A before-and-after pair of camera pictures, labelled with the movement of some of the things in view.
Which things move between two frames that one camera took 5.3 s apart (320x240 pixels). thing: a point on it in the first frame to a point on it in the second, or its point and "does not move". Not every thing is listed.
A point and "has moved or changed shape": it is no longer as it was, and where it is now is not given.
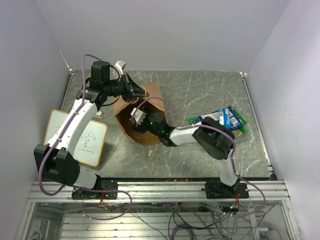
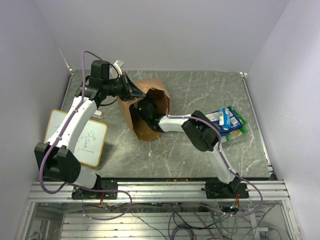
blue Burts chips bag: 235,121 does not move
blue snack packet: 224,118 does not move
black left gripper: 133,90 does not move
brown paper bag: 154,102 has moved or changed shape
